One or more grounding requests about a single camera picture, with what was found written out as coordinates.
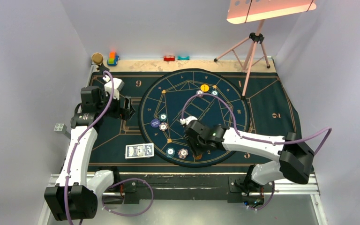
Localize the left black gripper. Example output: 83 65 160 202
96 88 134 120

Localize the pink white poker chip stack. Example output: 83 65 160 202
178 149 188 159

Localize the green poker chip stack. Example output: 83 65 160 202
165 148 175 158

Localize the yellow dealer button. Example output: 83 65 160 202
200 84 210 92

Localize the orange red poker chip stack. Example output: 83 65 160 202
193 154 202 160

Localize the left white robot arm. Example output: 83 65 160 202
44 76 135 221

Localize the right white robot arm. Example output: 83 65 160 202
180 117 314 191

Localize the purple small blind button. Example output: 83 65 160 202
150 119 161 128

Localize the round blue poker mat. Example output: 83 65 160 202
138 69 252 168

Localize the blue playing card deck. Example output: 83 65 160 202
125 143 154 159

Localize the colourful toy block stack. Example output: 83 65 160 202
106 52 119 66

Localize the gold round knob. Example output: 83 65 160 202
91 52 104 65

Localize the grey lego brick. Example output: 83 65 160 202
54 123 66 132

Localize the red toy block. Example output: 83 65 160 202
163 55 176 61

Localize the teal toy block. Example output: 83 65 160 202
177 55 190 60

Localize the pink tripod lamp stand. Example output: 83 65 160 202
213 0 317 101

